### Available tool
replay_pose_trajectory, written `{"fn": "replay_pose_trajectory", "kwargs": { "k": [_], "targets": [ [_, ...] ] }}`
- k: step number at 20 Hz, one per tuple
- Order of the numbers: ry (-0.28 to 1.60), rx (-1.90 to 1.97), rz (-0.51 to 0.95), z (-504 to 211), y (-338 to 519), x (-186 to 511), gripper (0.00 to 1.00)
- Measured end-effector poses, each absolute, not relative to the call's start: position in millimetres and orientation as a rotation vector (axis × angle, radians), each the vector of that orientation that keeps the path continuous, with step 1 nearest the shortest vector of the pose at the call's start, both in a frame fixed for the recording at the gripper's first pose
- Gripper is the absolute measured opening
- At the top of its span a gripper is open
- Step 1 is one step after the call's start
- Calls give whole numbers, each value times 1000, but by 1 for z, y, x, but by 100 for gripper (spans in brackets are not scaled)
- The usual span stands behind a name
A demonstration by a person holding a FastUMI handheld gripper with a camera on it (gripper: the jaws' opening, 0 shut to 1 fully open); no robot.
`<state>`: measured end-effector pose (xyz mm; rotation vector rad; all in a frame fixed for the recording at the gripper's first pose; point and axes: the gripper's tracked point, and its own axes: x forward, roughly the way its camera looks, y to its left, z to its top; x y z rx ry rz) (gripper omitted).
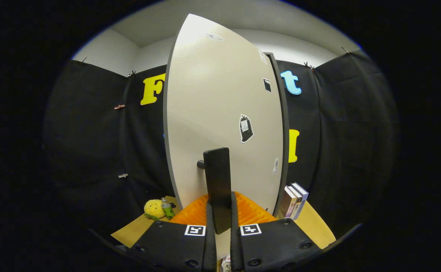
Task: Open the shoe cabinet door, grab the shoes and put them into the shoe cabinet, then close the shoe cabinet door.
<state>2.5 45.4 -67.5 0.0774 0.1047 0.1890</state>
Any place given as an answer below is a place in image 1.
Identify pale pink book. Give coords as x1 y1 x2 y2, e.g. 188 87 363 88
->
282 186 297 218

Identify black backdrop cloth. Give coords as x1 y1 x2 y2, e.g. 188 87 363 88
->
43 47 400 250

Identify black cabinet door handle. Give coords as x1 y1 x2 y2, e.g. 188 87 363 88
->
197 147 233 235

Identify dark brown book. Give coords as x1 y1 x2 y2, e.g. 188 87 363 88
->
287 185 303 219

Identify yellow plush toy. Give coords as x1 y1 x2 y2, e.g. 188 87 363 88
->
144 199 166 221

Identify green bottle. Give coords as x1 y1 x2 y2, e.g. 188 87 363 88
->
161 197 175 219

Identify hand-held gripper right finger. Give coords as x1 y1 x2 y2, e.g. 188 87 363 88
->
230 192 321 272

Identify lavender book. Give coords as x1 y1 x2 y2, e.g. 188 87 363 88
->
291 182 309 221

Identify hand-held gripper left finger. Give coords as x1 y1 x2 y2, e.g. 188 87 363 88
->
130 193 218 272

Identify dark grey shoe cabinet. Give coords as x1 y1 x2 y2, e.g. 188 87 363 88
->
264 52 291 219

